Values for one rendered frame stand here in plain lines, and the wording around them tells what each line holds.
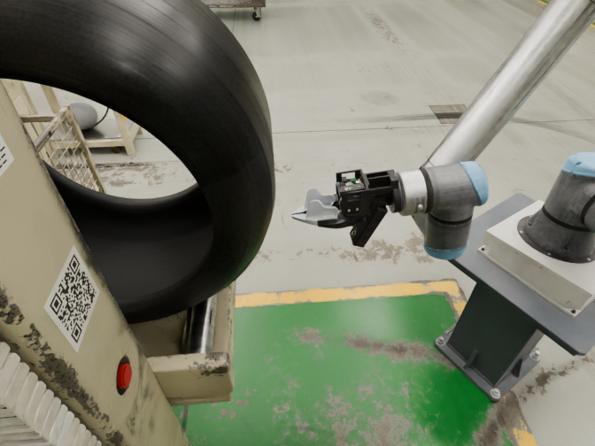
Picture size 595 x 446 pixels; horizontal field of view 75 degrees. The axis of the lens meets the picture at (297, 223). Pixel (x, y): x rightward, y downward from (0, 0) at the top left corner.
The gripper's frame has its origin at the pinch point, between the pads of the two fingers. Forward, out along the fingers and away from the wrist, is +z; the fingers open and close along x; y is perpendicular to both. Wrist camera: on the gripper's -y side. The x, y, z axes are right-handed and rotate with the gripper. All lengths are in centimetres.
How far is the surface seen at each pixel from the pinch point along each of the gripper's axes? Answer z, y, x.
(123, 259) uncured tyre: 38.6, -4.8, -0.1
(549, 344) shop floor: -98, -114, -21
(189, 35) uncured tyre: 8.7, 39.6, 10.4
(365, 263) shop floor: -29, -105, -74
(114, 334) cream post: 23.5, 13.9, 31.7
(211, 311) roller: 18.8, -7.0, 15.0
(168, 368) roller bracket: 23.5, -3.0, 27.6
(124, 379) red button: 23.6, 9.0, 35.0
